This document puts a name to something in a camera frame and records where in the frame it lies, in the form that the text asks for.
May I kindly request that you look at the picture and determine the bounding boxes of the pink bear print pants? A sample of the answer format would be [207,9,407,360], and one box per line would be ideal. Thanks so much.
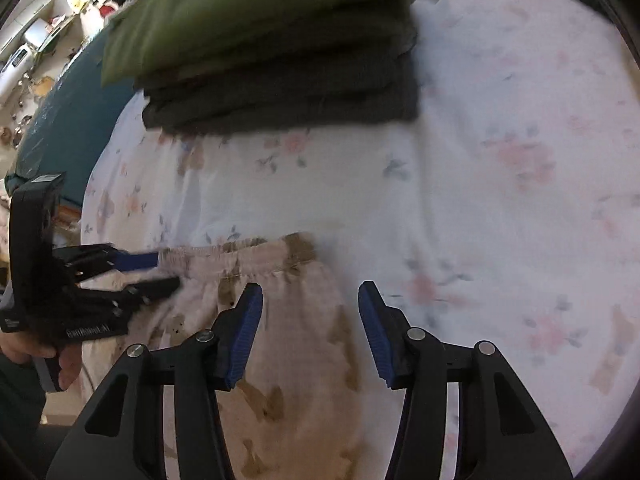
[81,233,366,479]

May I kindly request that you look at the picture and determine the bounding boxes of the person's left hand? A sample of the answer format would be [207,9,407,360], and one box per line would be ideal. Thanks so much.
[1,332,82,390]

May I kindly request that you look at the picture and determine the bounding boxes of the teal bed side padding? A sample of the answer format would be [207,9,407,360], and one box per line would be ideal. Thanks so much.
[4,29,134,209]

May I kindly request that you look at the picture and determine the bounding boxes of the white floral bed sheet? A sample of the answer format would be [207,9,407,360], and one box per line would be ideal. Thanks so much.
[81,0,639,479]

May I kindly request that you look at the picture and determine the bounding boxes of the folded dark grey garment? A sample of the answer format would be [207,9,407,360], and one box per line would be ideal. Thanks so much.
[134,0,419,136]

